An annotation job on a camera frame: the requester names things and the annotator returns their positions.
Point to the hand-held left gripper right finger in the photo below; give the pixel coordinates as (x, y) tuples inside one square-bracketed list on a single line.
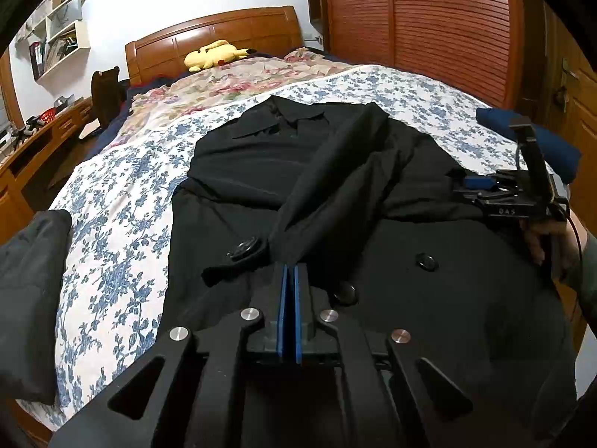
[(297, 317)]

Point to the yellow plush toy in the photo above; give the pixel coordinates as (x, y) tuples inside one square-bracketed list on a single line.
[(210, 56)]

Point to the row of shelf books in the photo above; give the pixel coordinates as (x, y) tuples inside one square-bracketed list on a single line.
[(60, 49)]

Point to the person's right forearm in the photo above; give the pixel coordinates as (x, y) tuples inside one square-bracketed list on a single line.
[(586, 275)]

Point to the white wall shelf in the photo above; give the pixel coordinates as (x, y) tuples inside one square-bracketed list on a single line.
[(81, 35)]

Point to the black tool on desk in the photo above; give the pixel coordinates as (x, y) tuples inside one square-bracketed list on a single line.
[(30, 125)]

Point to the blue floral bedsheet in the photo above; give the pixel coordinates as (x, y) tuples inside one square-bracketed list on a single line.
[(121, 224)]

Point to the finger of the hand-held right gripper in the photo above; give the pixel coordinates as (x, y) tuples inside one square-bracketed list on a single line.
[(478, 182), (471, 196)]

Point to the wooden louvered wardrobe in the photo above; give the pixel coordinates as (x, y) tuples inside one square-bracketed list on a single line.
[(443, 23)]

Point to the person's right hand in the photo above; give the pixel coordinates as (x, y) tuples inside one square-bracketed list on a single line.
[(545, 242)]

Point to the wooden bed headboard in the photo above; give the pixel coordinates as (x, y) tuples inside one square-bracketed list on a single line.
[(242, 23)]

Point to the pink floral quilt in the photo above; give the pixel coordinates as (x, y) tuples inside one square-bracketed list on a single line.
[(210, 88)]

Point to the black binders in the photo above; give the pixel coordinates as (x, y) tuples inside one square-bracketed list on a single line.
[(36, 60)]

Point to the wooden door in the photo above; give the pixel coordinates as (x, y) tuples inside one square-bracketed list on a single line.
[(585, 130)]

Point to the navy blue folded cloth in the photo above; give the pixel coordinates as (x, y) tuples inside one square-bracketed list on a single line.
[(559, 154)]

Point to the black button coat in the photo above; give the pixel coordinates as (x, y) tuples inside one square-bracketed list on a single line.
[(466, 298)]

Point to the wooden window frame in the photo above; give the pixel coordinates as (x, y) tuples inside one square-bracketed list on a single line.
[(11, 93)]

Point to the red basket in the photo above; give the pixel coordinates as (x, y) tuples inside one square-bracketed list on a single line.
[(46, 115)]

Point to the dark chair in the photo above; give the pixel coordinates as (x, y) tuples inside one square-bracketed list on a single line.
[(105, 98)]

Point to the long wooden desk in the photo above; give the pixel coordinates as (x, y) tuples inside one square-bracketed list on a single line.
[(9, 196)]

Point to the grey desk object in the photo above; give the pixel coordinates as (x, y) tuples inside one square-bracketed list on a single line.
[(64, 101)]

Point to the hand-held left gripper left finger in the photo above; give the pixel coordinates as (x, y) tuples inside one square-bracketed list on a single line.
[(282, 317)]

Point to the dark grey folded cloth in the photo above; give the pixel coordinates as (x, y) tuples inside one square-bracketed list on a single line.
[(28, 312)]

